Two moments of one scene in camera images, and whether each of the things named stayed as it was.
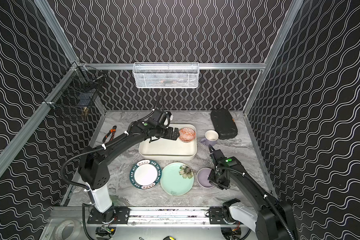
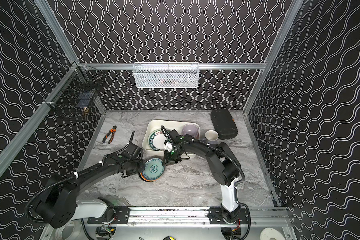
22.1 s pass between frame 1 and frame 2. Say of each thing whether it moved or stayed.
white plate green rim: moved
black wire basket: stayed
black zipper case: stayed
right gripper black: moved
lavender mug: stayed
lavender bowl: moved
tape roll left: stayed
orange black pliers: stayed
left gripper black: moved
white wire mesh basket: stayed
